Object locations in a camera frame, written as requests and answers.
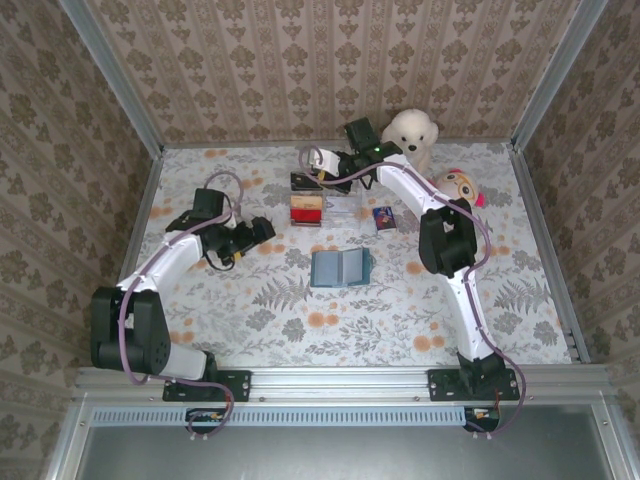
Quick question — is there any pink plush doll with glasses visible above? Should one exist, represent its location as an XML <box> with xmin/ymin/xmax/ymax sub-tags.
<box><xmin>432</xmin><ymin>168</ymin><xmax>487</xmax><ymax>209</ymax></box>

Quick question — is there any grey metal panel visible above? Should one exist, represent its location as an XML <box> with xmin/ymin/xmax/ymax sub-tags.
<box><xmin>74</xmin><ymin>427</ymin><xmax>614</xmax><ymax>480</ymax></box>

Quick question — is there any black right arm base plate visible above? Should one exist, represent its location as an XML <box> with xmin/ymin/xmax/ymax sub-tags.
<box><xmin>428</xmin><ymin>368</ymin><xmax>521</xmax><ymax>402</ymax></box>

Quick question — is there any black card in organizer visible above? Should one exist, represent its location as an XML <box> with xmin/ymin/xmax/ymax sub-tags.
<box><xmin>290</xmin><ymin>170</ymin><xmax>324</xmax><ymax>192</ymax></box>

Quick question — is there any aluminium table side rail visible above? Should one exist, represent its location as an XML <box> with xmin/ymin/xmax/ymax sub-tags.
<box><xmin>93</xmin><ymin>147</ymin><xmax>166</xmax><ymax>369</ymax></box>
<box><xmin>509</xmin><ymin>143</ymin><xmax>592</xmax><ymax>365</ymax></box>

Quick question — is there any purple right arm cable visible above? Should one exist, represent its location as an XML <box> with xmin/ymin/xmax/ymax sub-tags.
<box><xmin>298</xmin><ymin>144</ymin><xmax>527</xmax><ymax>441</ymax></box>

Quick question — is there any clear acrylic organizer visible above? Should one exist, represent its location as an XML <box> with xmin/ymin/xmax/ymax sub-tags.
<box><xmin>288</xmin><ymin>169</ymin><xmax>364</xmax><ymax>231</ymax></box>

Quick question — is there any small blue card box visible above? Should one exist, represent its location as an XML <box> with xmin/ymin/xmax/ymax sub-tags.
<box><xmin>372</xmin><ymin>205</ymin><xmax>397</xmax><ymax>233</ymax></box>

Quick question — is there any black round cable port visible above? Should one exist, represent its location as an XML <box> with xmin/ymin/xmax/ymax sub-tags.
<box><xmin>185</xmin><ymin>407</ymin><xmax>224</xmax><ymax>434</ymax></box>
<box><xmin>463</xmin><ymin>407</ymin><xmax>501</xmax><ymax>434</ymax></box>

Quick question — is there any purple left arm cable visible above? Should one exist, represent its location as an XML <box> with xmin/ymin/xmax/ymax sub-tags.
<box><xmin>115</xmin><ymin>171</ymin><xmax>245</xmax><ymax>442</ymax></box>

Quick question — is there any white plush dog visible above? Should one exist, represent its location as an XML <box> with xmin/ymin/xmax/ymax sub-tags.
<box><xmin>382</xmin><ymin>109</ymin><xmax>440</xmax><ymax>174</ymax></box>

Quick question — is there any red card in organizer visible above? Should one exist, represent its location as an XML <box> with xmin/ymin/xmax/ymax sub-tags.
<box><xmin>289</xmin><ymin>208</ymin><xmax>324</xmax><ymax>226</ymax></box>

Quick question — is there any blue card holder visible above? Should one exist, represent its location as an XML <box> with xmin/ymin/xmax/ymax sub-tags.
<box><xmin>309</xmin><ymin>247</ymin><xmax>375</xmax><ymax>289</ymax></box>

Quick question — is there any aluminium frame rail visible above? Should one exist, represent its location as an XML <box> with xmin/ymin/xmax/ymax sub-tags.
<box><xmin>74</xmin><ymin>364</ymin><xmax>614</xmax><ymax>401</ymax></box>

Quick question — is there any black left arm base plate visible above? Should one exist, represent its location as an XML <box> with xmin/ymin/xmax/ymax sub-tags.
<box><xmin>163</xmin><ymin>369</ymin><xmax>252</xmax><ymax>403</ymax></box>

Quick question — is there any grey slotted cable duct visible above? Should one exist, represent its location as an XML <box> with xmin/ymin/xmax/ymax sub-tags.
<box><xmin>92</xmin><ymin>405</ymin><xmax>474</xmax><ymax>427</ymax></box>

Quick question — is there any aluminium frame post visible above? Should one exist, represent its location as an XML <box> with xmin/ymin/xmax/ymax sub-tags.
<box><xmin>510</xmin><ymin>0</ymin><xmax>612</xmax><ymax>154</ymax></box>
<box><xmin>57</xmin><ymin>0</ymin><xmax>166</xmax><ymax>156</ymax></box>

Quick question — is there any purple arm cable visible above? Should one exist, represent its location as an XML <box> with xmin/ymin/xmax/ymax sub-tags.
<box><xmin>115</xmin><ymin>171</ymin><xmax>245</xmax><ymax>442</ymax></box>
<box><xmin>298</xmin><ymin>144</ymin><xmax>527</xmax><ymax>441</ymax></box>

